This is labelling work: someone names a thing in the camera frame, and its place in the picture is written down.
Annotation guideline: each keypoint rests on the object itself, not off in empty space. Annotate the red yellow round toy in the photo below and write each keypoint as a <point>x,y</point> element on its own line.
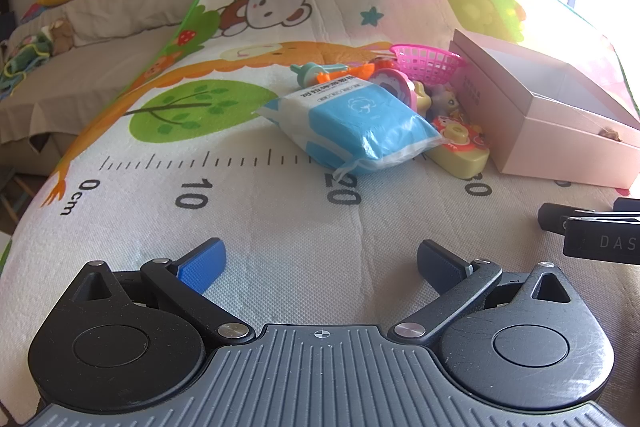
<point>387,76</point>

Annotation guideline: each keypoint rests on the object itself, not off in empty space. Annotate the teal plastic crank handle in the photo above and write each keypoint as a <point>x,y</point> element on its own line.
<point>306,74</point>

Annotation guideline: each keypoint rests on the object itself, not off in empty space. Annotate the colourful cartoon play mat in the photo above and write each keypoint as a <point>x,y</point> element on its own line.
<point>321,194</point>

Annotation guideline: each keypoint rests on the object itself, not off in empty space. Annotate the pink plastic strainer basket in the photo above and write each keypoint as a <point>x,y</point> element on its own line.
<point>426,64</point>

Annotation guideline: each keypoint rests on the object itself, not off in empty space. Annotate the beige covered sofa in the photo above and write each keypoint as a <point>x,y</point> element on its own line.
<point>112,41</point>

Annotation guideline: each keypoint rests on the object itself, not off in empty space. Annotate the green crumpled cloth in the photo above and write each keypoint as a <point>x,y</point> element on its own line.
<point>33,52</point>

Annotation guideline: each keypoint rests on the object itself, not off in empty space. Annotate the pink cat figure toy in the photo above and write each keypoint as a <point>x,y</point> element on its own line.
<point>437,101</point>

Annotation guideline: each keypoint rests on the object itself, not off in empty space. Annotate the pink cardboard box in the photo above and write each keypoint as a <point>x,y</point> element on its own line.
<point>541,117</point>

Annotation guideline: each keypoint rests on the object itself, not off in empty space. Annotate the blue white tissue pack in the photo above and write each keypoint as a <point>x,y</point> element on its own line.
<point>351,126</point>

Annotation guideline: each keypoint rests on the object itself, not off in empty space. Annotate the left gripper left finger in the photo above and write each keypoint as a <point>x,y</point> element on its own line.
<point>179,287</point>

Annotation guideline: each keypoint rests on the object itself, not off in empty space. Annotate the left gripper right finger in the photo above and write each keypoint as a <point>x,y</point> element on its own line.
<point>462,288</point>

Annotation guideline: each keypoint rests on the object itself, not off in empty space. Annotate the yellow toy camera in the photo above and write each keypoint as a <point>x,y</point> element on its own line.
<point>464,153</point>

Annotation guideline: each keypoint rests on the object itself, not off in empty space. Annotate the orange plastic shell toy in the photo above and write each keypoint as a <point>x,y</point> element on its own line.
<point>364,71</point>

